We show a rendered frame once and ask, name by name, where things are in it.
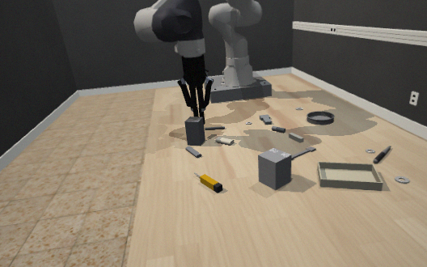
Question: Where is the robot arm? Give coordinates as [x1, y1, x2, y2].
[133, 0, 262, 87]

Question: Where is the silver flat washer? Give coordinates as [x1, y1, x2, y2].
[395, 176, 409, 184]

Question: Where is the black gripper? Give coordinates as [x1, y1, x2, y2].
[177, 54, 214, 124]

